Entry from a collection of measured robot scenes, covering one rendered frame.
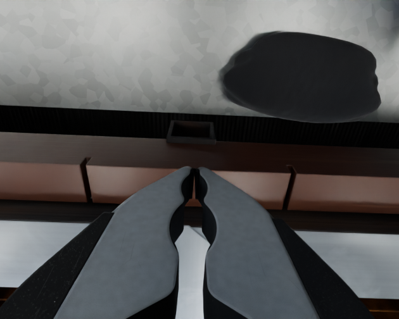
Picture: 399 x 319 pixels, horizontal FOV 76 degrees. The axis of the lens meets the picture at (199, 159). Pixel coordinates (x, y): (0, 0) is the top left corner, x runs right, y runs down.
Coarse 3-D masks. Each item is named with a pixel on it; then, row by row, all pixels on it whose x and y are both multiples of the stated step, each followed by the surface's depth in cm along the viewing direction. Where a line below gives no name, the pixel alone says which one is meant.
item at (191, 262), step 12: (180, 252) 23; (192, 252) 23; (204, 252) 23; (180, 264) 24; (192, 264) 24; (204, 264) 24; (180, 276) 25; (192, 276) 25; (180, 288) 26; (192, 288) 26
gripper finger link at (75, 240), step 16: (96, 224) 8; (80, 240) 8; (96, 240) 8; (64, 256) 7; (80, 256) 7; (48, 272) 7; (64, 272) 7; (32, 288) 6; (48, 288) 6; (64, 288) 6; (16, 304) 6; (32, 304) 6; (48, 304) 6
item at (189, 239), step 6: (186, 228) 22; (192, 228) 22; (180, 234) 22; (186, 234) 22; (192, 234) 22; (198, 234) 22; (180, 240) 23; (186, 240) 23; (192, 240) 23; (198, 240) 23; (204, 240) 23; (180, 246) 23; (186, 246) 23; (192, 246) 23; (198, 246) 23; (204, 246) 23
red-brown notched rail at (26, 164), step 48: (0, 144) 24; (48, 144) 25; (96, 144) 25; (144, 144) 26; (192, 144) 26; (240, 144) 27; (288, 144) 27; (0, 192) 23; (48, 192) 23; (96, 192) 23; (288, 192) 24; (336, 192) 23; (384, 192) 23
